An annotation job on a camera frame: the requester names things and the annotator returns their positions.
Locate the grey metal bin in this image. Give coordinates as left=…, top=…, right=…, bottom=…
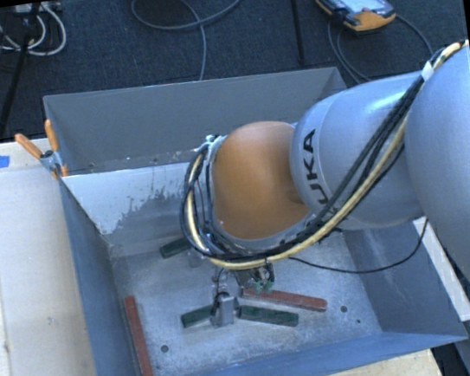
left=42, top=38, right=470, bottom=376

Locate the dark green flat block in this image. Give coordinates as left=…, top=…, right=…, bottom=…
left=158, top=237, right=190, bottom=261
left=236, top=296, right=302, bottom=336
left=178, top=302, right=217, bottom=330

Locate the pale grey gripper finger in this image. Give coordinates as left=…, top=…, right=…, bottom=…
left=218, top=292, right=242, bottom=327
left=208, top=300, right=226, bottom=329

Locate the red-brown flat block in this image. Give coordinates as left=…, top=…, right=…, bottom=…
left=240, top=276, right=330, bottom=325
left=122, top=293, right=157, bottom=376

